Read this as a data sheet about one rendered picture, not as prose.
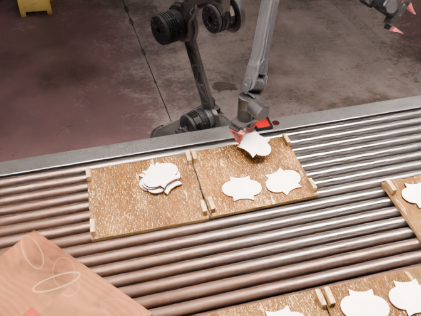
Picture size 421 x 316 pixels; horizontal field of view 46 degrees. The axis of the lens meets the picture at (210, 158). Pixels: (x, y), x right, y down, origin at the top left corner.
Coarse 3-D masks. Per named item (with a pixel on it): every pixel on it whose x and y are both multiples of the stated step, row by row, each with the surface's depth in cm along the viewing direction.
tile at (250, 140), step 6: (246, 132) 197; (252, 132) 198; (246, 138) 195; (252, 138) 196; (258, 138) 196; (264, 138) 197; (240, 144) 193; (246, 144) 193; (252, 144) 194; (258, 144) 194; (264, 144) 195; (246, 150) 191; (252, 150) 192; (258, 150) 192; (264, 150) 193; (270, 150) 193; (252, 156) 190; (264, 156) 192
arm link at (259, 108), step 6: (246, 78) 179; (246, 84) 179; (246, 90) 179; (252, 96) 179; (258, 96) 180; (252, 102) 179; (258, 102) 178; (264, 102) 177; (252, 108) 178; (258, 108) 177; (264, 108) 177; (252, 114) 179; (258, 114) 177; (264, 114) 179; (258, 120) 179
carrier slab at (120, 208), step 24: (96, 168) 194; (120, 168) 194; (144, 168) 194; (192, 168) 194; (96, 192) 185; (120, 192) 185; (144, 192) 185; (192, 192) 185; (96, 216) 176; (120, 216) 176; (144, 216) 176; (168, 216) 176; (192, 216) 176; (96, 240) 170
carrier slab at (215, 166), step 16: (272, 144) 205; (208, 160) 198; (224, 160) 198; (240, 160) 198; (256, 160) 198; (272, 160) 198; (288, 160) 198; (208, 176) 191; (224, 176) 191; (240, 176) 191; (256, 176) 191; (304, 176) 191; (208, 192) 185; (304, 192) 185; (208, 208) 180; (224, 208) 179; (240, 208) 179; (256, 208) 180
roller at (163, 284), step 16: (352, 240) 171; (368, 240) 171; (384, 240) 172; (400, 240) 174; (272, 256) 166; (288, 256) 166; (304, 256) 167; (320, 256) 168; (192, 272) 162; (208, 272) 161; (224, 272) 162; (240, 272) 163; (128, 288) 157; (144, 288) 157; (160, 288) 158; (176, 288) 160
